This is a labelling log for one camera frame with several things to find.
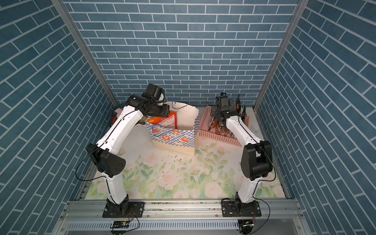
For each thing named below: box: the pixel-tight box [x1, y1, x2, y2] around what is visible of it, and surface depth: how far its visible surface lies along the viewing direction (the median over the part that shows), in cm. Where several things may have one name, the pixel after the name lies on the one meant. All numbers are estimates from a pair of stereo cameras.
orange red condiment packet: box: [146, 111, 178, 130], surface depth 89 cm
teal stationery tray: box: [109, 104, 127, 128], surface depth 110 cm
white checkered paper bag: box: [145, 100, 200, 157], surface depth 87 cm
